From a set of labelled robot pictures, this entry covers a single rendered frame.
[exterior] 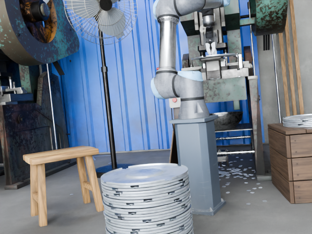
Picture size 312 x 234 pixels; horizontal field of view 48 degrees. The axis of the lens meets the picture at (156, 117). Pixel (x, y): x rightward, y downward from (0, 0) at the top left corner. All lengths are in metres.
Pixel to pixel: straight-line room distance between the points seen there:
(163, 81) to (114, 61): 2.16
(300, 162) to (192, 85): 0.62
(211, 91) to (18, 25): 1.43
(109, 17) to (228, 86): 1.06
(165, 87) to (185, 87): 0.11
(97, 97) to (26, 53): 1.36
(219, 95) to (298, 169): 0.74
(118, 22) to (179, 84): 1.26
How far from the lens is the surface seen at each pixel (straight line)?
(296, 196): 1.82
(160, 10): 1.87
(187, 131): 1.65
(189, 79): 1.66
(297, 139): 1.77
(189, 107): 1.65
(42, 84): 3.23
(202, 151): 1.64
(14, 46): 2.76
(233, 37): 2.70
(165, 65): 1.77
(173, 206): 1.09
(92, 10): 2.77
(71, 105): 4.04
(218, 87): 2.27
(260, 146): 2.23
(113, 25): 2.83
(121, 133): 3.85
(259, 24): 2.36
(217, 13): 2.48
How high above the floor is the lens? 0.56
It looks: 3 degrees down
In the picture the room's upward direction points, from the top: 6 degrees counter-clockwise
